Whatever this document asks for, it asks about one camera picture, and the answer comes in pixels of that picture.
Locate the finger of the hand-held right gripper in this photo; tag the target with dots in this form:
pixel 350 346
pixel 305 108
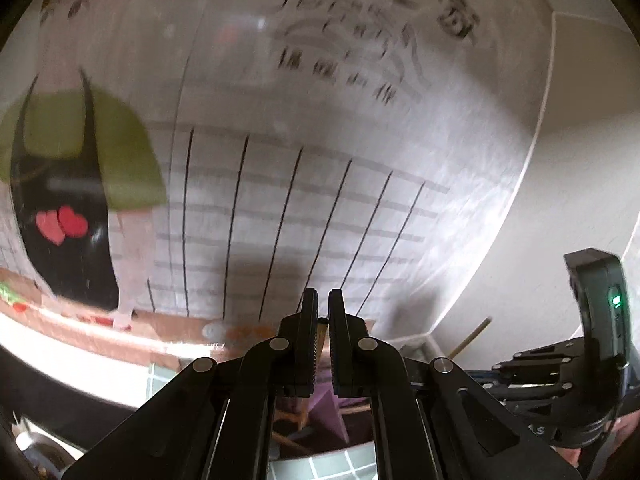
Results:
pixel 550 351
pixel 530 374

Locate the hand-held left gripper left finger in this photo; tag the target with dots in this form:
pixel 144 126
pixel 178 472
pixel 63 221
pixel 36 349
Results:
pixel 307 355

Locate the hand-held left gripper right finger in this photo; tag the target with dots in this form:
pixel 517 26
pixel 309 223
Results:
pixel 340 355

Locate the purple utensil holder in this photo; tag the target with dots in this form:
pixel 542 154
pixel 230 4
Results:
pixel 327 410

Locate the wooden chopstick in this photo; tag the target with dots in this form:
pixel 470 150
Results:
pixel 472 336

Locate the person's right hand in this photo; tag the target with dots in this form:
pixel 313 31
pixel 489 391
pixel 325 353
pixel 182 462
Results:
pixel 567 456

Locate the green checked tablecloth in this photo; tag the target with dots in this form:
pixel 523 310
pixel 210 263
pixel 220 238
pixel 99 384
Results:
pixel 325 465

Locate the wall poster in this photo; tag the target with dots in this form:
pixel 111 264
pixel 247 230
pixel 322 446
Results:
pixel 300 110

